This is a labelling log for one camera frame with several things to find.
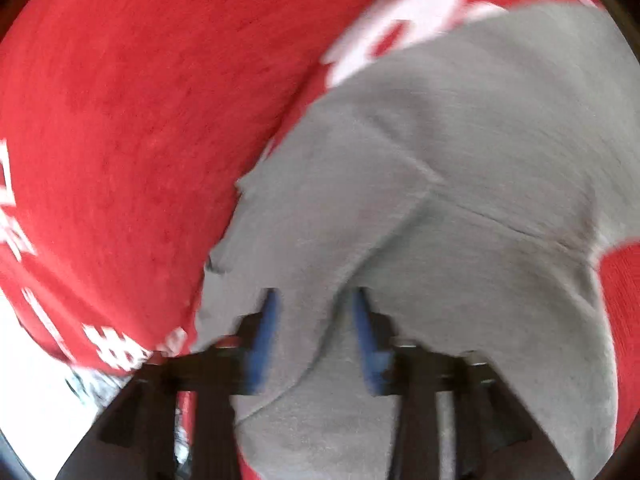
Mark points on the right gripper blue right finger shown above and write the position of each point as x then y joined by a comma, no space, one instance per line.
385,362

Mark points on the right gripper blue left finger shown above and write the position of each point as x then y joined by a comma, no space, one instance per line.
249,348

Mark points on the red pillow with white print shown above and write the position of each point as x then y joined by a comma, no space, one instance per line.
124,126

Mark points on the red bedspread with white print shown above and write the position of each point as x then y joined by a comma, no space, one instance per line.
388,26

